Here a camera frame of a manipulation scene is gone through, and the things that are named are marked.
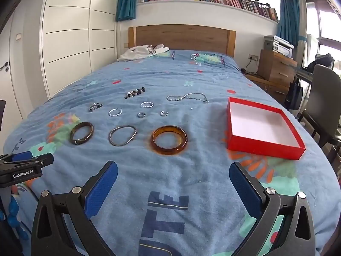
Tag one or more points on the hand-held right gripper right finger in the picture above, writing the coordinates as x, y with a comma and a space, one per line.
245, 189

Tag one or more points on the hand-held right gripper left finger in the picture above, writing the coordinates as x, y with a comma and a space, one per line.
102, 189

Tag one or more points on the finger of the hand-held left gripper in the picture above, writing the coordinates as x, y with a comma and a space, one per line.
40, 161
22, 155

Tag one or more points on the red cardboard box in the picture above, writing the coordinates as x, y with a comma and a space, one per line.
266, 144

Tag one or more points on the thin silver bangle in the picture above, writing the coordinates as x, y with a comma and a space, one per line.
110, 137

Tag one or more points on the amber resin bangle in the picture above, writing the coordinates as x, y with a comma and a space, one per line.
170, 151

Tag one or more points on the blue printed blanket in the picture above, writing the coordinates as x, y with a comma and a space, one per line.
186, 178

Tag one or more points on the white door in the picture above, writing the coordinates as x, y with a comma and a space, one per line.
16, 80

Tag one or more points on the black hanging bag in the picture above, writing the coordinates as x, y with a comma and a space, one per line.
293, 96

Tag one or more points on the wooden dresser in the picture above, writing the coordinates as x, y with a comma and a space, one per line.
274, 69

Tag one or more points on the grey chair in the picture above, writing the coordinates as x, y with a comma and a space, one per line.
322, 90

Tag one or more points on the glass desk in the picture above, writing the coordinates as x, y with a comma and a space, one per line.
303, 73

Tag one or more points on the white wardrobe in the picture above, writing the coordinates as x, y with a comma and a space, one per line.
69, 32

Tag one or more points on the white garment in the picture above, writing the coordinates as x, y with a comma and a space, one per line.
135, 53

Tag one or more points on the white printer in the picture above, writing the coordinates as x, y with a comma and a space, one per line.
279, 45

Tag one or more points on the black backpack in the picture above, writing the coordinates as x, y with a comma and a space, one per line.
322, 61

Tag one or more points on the wooden headboard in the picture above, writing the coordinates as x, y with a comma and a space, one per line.
181, 37

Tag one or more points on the long teal curtain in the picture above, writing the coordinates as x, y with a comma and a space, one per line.
289, 18

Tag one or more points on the side window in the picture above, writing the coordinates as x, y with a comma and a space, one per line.
327, 26

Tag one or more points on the white light switch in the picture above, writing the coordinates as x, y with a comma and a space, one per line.
18, 36

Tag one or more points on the wall power socket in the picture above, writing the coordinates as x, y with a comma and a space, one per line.
253, 57

